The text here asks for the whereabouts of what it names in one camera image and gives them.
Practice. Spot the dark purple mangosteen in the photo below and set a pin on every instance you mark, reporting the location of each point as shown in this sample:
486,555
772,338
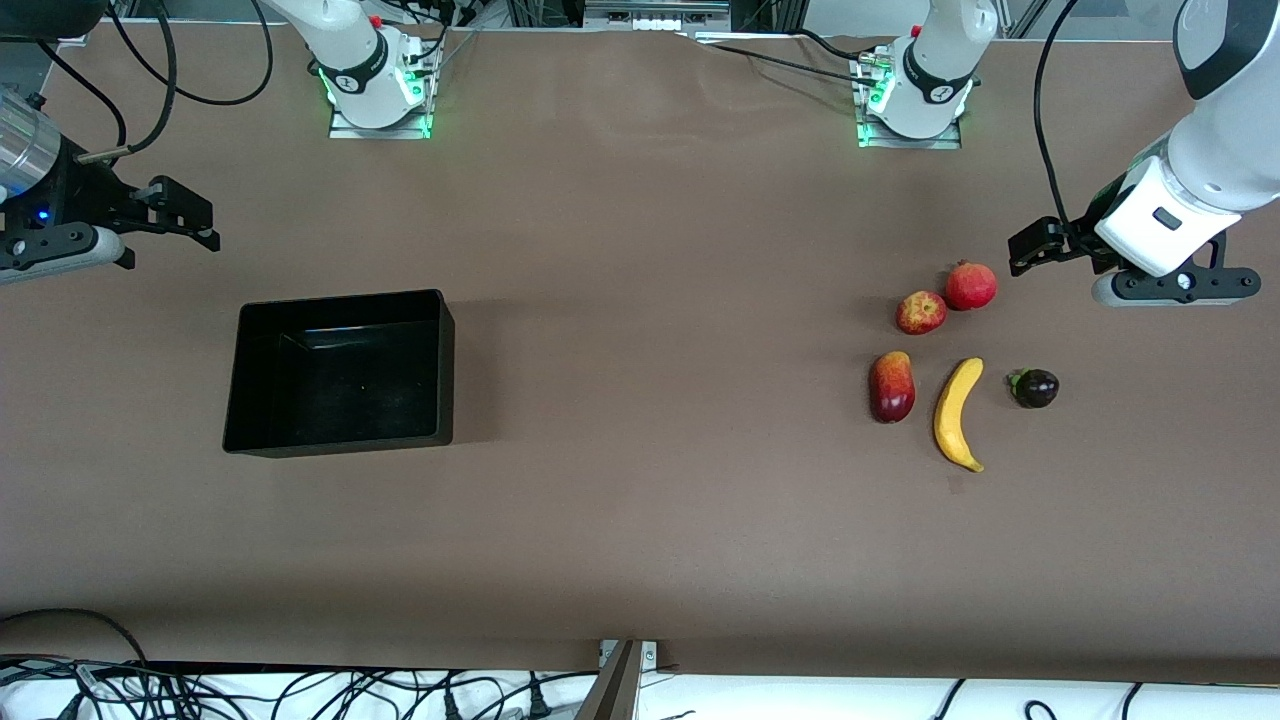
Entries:
1037,389

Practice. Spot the brown table mat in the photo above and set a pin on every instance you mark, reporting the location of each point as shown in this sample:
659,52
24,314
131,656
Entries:
600,550

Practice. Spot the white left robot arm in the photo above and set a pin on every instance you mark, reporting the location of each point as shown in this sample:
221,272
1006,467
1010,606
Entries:
1220,150

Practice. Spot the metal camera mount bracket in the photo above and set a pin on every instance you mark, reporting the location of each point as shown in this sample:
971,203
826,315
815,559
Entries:
615,690

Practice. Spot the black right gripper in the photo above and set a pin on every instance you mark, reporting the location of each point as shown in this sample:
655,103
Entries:
82,190

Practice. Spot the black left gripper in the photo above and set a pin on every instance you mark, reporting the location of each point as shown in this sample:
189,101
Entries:
1084,240

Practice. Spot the yellow banana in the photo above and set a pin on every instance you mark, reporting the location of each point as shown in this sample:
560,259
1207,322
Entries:
955,415

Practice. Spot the white board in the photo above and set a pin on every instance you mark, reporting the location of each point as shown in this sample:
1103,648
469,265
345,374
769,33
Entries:
800,700

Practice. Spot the aluminium frame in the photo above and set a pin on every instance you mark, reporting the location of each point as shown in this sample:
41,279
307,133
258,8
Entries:
650,8

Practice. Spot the red yellow apple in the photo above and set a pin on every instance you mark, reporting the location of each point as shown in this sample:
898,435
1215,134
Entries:
921,313

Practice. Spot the red pomegranate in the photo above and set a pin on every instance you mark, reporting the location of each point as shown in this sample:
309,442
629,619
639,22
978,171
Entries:
971,286

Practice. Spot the red mango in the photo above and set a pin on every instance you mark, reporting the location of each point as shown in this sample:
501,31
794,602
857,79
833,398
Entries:
892,388

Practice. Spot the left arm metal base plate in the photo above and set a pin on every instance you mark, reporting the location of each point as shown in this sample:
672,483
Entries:
940,144

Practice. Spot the black plastic box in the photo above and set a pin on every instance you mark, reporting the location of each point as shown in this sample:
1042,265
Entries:
340,375

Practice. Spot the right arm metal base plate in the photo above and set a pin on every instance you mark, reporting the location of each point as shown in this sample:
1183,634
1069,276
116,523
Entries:
345,131

